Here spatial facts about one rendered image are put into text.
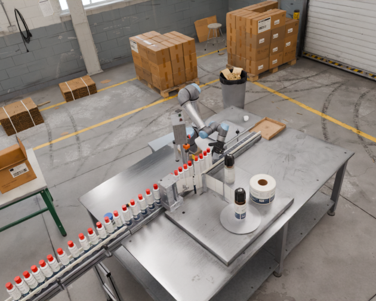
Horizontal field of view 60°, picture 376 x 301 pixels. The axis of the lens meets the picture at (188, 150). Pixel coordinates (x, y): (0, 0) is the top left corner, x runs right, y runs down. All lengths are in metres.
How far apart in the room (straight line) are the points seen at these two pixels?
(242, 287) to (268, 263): 0.34
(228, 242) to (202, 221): 0.28
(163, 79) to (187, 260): 4.19
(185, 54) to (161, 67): 0.53
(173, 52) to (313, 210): 3.73
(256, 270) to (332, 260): 0.82
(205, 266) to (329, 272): 1.43
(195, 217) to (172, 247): 0.29
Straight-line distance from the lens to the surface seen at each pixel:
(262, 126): 3.59
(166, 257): 2.44
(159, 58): 5.89
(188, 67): 6.26
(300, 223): 3.44
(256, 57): 6.31
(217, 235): 2.45
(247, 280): 3.02
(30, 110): 6.24
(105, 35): 7.87
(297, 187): 2.89
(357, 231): 3.81
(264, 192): 2.55
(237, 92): 5.26
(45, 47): 7.61
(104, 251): 2.56
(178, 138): 2.58
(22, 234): 4.30
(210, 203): 2.66
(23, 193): 3.50
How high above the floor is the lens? 2.80
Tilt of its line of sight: 37 degrees down
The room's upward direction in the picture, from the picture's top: 7 degrees counter-clockwise
